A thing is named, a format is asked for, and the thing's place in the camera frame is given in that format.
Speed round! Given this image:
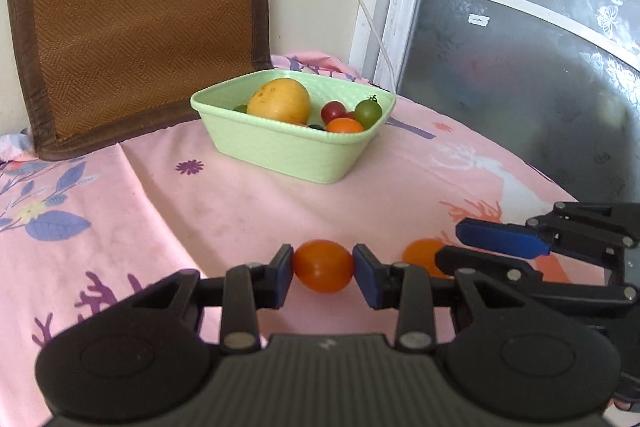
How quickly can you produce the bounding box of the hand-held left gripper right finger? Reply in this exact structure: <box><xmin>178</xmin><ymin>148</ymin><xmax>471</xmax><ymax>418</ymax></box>
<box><xmin>352</xmin><ymin>244</ymin><xmax>532</xmax><ymax>353</ymax></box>

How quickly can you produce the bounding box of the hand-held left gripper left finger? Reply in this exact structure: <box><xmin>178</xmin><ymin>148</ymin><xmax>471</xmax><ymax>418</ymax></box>
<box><xmin>115</xmin><ymin>244</ymin><xmax>295</xmax><ymax>353</ymax></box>

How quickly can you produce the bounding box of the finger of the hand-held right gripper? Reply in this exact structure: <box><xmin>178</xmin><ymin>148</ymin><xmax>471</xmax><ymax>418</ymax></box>
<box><xmin>435</xmin><ymin>247</ymin><xmax>640</xmax><ymax>325</ymax></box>
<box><xmin>456</xmin><ymin>203</ymin><xmax>640</xmax><ymax>264</ymax></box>

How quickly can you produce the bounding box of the orange mandarin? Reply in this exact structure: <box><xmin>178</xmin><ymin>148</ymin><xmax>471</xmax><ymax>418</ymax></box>
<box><xmin>325</xmin><ymin>118</ymin><xmax>365</xmax><ymax>134</ymax></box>
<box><xmin>402</xmin><ymin>238</ymin><xmax>451</xmax><ymax>279</ymax></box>
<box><xmin>292</xmin><ymin>239</ymin><xmax>355</xmax><ymax>294</ymax></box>

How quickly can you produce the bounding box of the green plastic basin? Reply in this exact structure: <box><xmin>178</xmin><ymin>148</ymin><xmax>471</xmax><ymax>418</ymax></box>
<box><xmin>190</xmin><ymin>69</ymin><xmax>397</xmax><ymax>184</ymax></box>

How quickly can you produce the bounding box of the green tomato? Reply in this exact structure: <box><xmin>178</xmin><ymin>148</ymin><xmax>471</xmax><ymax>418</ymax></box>
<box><xmin>354</xmin><ymin>96</ymin><xmax>383</xmax><ymax>130</ymax></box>

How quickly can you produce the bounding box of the red tomato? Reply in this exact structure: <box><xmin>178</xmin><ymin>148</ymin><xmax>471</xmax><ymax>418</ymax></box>
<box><xmin>320</xmin><ymin>101</ymin><xmax>347</xmax><ymax>124</ymax></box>

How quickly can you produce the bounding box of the yellow grapefruit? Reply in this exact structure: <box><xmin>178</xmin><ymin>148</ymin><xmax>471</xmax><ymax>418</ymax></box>
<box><xmin>247</xmin><ymin>78</ymin><xmax>312</xmax><ymax>125</ymax></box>

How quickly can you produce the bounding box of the pink printed bedsheet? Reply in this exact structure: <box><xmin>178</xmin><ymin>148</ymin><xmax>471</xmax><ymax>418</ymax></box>
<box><xmin>0</xmin><ymin>52</ymin><xmax>616</xmax><ymax>427</ymax></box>

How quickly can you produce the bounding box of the frosted glass sliding door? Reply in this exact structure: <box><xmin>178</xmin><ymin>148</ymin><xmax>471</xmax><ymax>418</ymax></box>
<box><xmin>397</xmin><ymin>0</ymin><xmax>640</xmax><ymax>228</ymax></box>

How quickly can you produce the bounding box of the brown woven seat cushion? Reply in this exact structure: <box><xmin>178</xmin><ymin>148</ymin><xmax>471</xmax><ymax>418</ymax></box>
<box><xmin>5</xmin><ymin>0</ymin><xmax>273</xmax><ymax>162</ymax></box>

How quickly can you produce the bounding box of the white patterned cloth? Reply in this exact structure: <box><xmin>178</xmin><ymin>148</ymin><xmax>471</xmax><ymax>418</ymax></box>
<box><xmin>0</xmin><ymin>130</ymin><xmax>38</xmax><ymax>164</ymax></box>

